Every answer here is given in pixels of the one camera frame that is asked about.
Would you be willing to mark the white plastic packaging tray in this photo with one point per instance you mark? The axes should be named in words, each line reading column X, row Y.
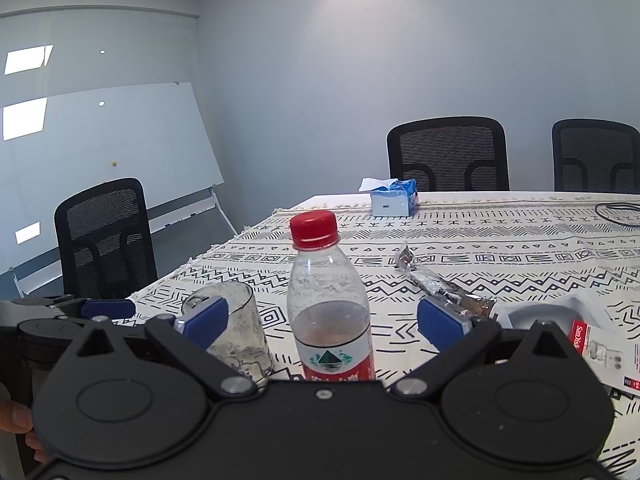
column 540, row 310

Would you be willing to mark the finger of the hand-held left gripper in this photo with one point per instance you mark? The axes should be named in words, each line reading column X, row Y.
column 107, row 308

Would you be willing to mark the clear plastic bottle red label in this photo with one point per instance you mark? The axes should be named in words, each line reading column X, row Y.
column 325, row 300

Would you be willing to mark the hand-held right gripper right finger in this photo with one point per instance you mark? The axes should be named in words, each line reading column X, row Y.
column 440, row 325

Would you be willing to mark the clear glass cup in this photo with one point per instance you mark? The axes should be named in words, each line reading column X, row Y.
column 246, row 332

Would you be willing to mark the red white card package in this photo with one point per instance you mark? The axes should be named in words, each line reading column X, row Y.
column 607, row 355

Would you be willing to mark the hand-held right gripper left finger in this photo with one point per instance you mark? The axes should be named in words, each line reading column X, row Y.
column 204, row 323

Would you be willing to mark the whiteboard on stand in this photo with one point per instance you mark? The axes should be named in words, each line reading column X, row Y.
column 125, row 145

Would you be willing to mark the black mesh office chair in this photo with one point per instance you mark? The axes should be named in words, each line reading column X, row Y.
column 597, row 157
column 107, row 240
column 447, row 155

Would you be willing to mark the person's left hand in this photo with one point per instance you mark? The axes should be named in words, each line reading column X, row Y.
column 15, row 419

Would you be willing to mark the blue white tissue box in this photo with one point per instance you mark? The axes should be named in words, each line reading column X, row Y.
column 391, row 201

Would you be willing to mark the silver foil snack wrapper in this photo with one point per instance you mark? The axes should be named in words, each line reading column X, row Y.
column 435, row 285

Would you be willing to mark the white black patterned tablecloth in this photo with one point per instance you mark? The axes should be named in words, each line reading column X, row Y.
column 500, row 260

